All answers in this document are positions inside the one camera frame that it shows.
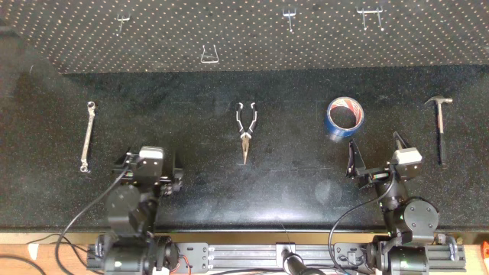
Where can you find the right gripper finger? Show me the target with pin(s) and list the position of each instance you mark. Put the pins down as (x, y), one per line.
(399, 142)
(355, 158)

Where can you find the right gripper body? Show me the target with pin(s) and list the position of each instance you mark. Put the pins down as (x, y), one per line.
(372, 175)

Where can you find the roll of blue tape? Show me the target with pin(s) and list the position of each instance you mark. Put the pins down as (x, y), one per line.
(334, 129)

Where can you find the pliers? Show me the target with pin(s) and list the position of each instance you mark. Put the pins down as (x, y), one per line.
(245, 139)

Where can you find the wrench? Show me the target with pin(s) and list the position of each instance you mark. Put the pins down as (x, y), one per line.
(88, 135)

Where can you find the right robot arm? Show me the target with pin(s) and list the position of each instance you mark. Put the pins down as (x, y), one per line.
(420, 217)

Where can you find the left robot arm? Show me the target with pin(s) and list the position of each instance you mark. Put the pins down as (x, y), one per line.
(126, 206)

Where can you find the black pegboard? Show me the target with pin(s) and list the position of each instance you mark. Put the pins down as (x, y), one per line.
(267, 46)

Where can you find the hammer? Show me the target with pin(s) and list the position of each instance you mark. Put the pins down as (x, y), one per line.
(440, 118)

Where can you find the orange object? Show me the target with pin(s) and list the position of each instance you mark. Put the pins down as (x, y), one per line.
(486, 252)

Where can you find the white tape strip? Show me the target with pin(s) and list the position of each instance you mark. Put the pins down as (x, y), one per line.
(33, 250)

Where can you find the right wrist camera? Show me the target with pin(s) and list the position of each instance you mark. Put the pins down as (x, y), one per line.
(407, 156)

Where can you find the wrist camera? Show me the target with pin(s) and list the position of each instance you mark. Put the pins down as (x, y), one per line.
(151, 153)
(407, 156)

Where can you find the mounting rail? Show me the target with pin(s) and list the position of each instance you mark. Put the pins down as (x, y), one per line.
(244, 256)

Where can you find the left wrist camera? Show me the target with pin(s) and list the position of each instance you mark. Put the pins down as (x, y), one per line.
(151, 153)

